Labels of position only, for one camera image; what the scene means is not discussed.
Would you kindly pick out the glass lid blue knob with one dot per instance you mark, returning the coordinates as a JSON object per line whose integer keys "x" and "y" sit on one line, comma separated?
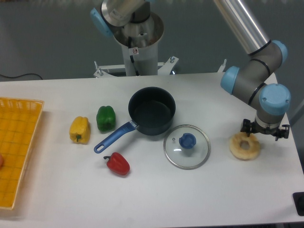
{"x": 186, "y": 147}

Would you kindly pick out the black device at table edge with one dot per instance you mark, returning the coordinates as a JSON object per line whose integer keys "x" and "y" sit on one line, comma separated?
{"x": 298, "y": 198}

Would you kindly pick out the dark saucepan blue handle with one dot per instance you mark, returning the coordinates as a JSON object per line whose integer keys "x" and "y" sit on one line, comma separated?
{"x": 151, "y": 110}

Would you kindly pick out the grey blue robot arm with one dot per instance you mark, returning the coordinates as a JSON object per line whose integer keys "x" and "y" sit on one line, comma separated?
{"x": 248, "y": 83}

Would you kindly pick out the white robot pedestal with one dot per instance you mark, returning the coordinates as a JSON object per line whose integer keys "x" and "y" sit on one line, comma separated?
{"x": 139, "y": 43}

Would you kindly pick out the white table frame bracket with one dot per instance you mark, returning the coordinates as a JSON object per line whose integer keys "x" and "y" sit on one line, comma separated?
{"x": 107, "y": 70}

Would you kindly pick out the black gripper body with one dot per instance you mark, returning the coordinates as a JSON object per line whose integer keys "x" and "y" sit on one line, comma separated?
{"x": 264, "y": 128}

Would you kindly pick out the yellow bell pepper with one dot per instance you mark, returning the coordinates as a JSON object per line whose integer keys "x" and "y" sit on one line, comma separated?
{"x": 80, "y": 131}

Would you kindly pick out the green bell pepper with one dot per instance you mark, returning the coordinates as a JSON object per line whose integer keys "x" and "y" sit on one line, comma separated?
{"x": 106, "y": 119}

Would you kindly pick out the red bell pepper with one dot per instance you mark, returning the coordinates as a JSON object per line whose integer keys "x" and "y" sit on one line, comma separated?
{"x": 117, "y": 164}

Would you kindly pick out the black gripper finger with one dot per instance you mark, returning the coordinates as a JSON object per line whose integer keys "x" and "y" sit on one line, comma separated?
{"x": 282, "y": 132}
{"x": 248, "y": 127}

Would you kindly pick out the glazed beige donut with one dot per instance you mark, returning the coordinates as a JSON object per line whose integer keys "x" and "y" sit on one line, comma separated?
{"x": 244, "y": 147}

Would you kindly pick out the yellow wicker basket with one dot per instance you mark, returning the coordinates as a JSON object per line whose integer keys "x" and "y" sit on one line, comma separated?
{"x": 19, "y": 119}

